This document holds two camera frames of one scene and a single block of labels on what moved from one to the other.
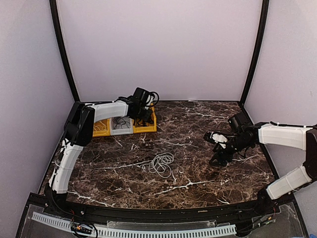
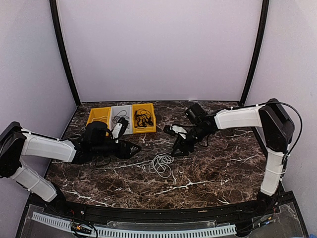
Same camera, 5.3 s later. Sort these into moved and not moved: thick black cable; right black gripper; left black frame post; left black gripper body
Moved: right black gripper; left black gripper body
Not moved: thick black cable; left black frame post
